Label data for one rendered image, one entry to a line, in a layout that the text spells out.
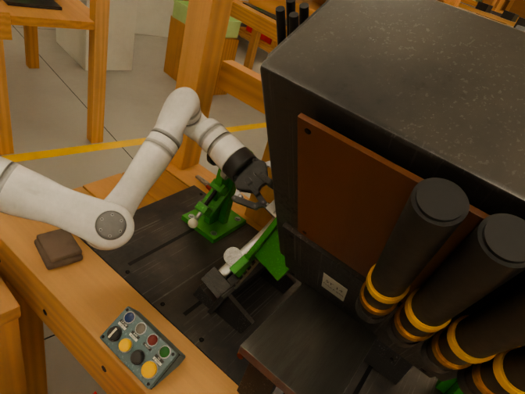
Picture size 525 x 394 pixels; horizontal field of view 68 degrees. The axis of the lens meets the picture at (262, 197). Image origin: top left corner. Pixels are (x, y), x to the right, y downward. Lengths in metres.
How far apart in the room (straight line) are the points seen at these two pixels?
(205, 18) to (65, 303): 0.83
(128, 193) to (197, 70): 0.54
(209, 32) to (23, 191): 0.71
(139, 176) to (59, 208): 0.17
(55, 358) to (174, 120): 1.32
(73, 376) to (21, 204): 1.20
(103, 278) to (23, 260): 0.18
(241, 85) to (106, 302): 0.74
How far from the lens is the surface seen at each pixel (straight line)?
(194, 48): 1.27
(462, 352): 0.46
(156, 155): 0.85
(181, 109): 0.88
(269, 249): 0.76
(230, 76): 1.30
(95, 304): 0.95
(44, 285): 1.00
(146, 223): 1.15
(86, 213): 0.79
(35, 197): 0.79
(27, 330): 1.45
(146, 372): 0.82
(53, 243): 1.04
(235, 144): 0.84
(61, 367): 1.92
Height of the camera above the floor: 1.65
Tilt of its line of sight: 33 degrees down
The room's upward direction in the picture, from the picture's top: 19 degrees clockwise
